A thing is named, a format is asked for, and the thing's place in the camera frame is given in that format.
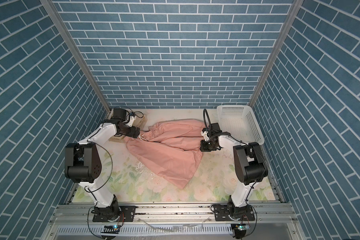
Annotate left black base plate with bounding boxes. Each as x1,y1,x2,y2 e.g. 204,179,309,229
91,206,137,223

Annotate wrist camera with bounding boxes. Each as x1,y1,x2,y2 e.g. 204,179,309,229
201,129,210,142
111,108,136,127

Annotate left aluminium corner post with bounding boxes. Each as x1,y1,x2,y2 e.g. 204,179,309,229
40,0,111,113

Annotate white plastic basket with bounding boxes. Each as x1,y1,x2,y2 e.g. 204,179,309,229
217,105,265,145

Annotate aluminium corner post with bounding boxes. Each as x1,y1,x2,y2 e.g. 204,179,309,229
248,0,304,108
40,0,111,113

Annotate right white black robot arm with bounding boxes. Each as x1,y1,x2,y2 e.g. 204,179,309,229
200,123,268,220

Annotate beige shorts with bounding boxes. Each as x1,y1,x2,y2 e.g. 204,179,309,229
109,116,147,143

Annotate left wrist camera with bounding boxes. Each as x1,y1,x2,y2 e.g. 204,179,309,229
111,108,136,127

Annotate aluminium front rail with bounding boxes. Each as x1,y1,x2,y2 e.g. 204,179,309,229
42,201,304,240

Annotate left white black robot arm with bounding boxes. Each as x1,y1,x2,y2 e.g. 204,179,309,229
65,117,140,222

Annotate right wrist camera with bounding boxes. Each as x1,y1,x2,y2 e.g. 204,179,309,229
201,129,210,142

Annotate right aluminium corner post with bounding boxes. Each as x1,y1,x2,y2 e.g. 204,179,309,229
248,0,304,108

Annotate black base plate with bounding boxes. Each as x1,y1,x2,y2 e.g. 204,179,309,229
210,204,256,222
91,206,137,223

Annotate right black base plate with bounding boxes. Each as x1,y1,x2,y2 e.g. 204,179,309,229
210,204,256,222

